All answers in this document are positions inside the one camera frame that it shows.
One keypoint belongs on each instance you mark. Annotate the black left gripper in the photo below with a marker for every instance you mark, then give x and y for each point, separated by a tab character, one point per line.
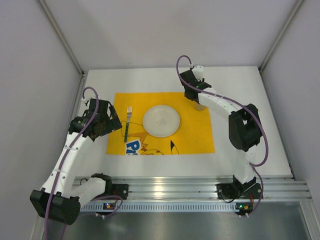
110	117

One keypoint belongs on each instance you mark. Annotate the aluminium rail frame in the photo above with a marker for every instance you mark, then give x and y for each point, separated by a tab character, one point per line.
275	189

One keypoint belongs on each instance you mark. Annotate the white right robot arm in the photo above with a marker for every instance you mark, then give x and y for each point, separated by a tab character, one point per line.
243	131

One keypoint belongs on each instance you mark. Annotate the white bowl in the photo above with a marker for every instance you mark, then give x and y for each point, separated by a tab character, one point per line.
161	121

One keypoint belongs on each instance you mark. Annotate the beige paper cup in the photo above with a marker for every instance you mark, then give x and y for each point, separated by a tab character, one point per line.
200	107

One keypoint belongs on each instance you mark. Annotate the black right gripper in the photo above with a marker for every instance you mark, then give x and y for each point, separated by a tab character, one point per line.
189	92

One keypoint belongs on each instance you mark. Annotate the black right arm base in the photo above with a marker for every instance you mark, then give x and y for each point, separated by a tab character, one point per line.
231	191

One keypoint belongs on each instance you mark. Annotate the perforated metal cable tray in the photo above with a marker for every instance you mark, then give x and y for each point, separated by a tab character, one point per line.
157	207

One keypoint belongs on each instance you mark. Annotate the yellow cartoon placemat cloth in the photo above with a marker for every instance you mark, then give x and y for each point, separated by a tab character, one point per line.
194	135

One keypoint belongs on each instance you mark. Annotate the green handled fork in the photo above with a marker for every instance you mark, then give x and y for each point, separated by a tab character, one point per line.
128	117

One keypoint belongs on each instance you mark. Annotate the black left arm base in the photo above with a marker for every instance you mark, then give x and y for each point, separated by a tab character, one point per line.
113	191

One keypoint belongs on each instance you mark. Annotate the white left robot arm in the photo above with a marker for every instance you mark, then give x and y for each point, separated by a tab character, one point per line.
57	199

